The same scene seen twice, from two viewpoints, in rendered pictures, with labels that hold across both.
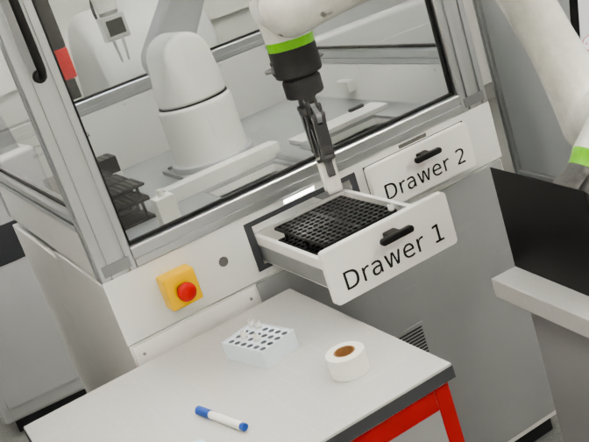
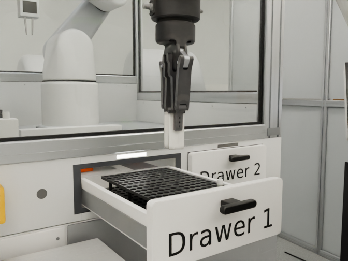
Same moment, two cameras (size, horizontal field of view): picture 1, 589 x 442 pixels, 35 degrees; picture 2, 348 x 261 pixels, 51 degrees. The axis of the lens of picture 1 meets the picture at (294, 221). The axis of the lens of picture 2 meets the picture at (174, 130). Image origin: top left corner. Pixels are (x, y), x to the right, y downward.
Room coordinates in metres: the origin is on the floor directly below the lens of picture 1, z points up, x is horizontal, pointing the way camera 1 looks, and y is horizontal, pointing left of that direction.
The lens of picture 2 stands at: (1.08, 0.04, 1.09)
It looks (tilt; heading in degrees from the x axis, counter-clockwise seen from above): 6 degrees down; 349
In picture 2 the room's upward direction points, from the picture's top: straight up
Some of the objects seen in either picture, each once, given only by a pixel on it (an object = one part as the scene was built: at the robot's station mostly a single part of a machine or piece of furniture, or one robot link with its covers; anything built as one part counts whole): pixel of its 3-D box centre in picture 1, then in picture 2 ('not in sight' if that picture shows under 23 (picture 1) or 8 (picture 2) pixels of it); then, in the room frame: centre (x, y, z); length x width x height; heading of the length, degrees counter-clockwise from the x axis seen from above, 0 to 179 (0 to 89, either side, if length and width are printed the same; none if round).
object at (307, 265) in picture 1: (336, 233); (157, 196); (1.85, -0.07, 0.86); 0.40 x 0.26 x 0.06; 23
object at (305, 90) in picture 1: (307, 98); (175, 47); (1.77, -0.10, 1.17); 0.08 x 0.07 x 0.09; 8
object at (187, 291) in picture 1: (186, 291); not in sight; (1.78, 0.25, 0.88); 0.04 x 0.03 x 0.04; 113
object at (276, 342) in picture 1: (259, 344); not in sight; (1.63, 0.14, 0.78); 0.12 x 0.08 x 0.04; 38
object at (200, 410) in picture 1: (220, 418); not in sight; (1.42, 0.22, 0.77); 0.14 x 0.02 x 0.02; 36
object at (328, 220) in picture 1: (337, 232); (160, 194); (1.84, -0.08, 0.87); 0.22 x 0.18 x 0.06; 23
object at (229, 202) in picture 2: (393, 234); (233, 204); (1.64, -0.17, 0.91); 0.07 x 0.04 x 0.01; 113
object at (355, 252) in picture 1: (390, 246); (222, 218); (1.66, -0.16, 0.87); 0.29 x 0.02 x 0.11; 113
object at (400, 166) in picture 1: (422, 166); (230, 167); (2.08, -0.32, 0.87); 0.29 x 0.02 x 0.11; 113
